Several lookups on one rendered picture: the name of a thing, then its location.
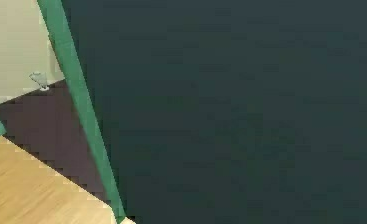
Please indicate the dark green room door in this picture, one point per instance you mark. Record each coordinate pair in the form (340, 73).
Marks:
(241, 110)

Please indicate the grey door stopper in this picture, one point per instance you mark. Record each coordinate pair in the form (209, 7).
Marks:
(41, 80)

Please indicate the green door frame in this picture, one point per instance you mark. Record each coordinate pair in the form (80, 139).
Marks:
(80, 100)

